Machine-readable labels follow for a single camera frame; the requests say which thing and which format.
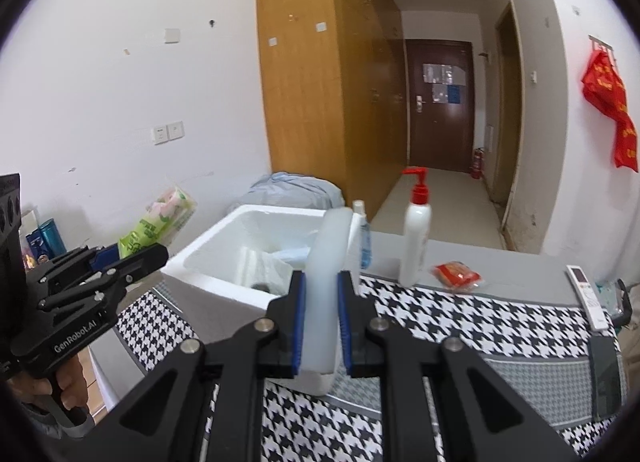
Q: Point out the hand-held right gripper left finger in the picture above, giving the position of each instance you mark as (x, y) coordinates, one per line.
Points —
(297, 327)

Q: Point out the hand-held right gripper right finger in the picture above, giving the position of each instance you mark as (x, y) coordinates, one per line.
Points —
(345, 327)

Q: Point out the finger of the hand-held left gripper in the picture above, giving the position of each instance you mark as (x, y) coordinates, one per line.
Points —
(135, 262)
(105, 256)

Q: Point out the light blue face mask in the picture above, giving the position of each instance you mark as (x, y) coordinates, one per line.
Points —
(300, 253)

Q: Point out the white foam box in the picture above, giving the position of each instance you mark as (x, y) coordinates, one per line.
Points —
(210, 262)

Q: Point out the person's left forearm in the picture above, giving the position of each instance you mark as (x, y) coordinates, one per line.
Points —
(37, 417)

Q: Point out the person's left hand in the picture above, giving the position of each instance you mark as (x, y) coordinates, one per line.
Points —
(75, 387)

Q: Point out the green tissue pack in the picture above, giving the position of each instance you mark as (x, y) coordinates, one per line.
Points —
(160, 222)

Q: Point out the teal bottle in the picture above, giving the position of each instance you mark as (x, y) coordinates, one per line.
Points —
(52, 239)

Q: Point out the small blue spray bottle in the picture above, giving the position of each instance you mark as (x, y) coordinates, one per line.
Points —
(362, 242)

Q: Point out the houndstooth tablecloth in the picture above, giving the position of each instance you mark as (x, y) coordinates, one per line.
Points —
(450, 312)

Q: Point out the white lotion pump bottle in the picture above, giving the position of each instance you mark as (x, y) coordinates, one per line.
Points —
(416, 242)

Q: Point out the red snack packet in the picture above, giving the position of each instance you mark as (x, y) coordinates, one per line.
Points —
(457, 274)

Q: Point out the pale blue cloth bundle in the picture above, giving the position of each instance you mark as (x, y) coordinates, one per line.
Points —
(295, 189)

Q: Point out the red fire extinguisher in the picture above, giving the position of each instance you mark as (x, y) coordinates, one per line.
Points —
(477, 165)

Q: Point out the dark brown entrance door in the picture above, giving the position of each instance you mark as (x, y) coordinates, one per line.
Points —
(440, 137)

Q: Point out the wooden wardrobe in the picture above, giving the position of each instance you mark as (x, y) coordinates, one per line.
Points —
(310, 92)

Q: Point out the white remote control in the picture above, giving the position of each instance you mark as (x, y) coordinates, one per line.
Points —
(590, 299)

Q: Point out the wooden side door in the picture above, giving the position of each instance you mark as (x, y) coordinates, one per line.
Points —
(510, 132)

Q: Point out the blue door notice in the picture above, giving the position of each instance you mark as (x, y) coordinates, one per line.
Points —
(452, 94)

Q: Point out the packaged face mask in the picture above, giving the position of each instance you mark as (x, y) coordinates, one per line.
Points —
(607, 298)

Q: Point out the black smartphone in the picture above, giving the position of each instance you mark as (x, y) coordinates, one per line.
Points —
(606, 377)

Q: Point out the grey door notice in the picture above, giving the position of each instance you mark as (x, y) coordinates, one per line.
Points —
(442, 73)

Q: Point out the red plastic bag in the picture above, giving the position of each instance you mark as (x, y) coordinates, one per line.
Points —
(612, 102)

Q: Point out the white wall socket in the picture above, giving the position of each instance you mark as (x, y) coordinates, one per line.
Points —
(160, 134)
(175, 131)

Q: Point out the white wall switch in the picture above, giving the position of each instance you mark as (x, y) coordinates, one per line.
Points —
(172, 35)

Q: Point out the wall hook rack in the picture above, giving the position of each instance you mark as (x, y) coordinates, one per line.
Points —
(602, 45)

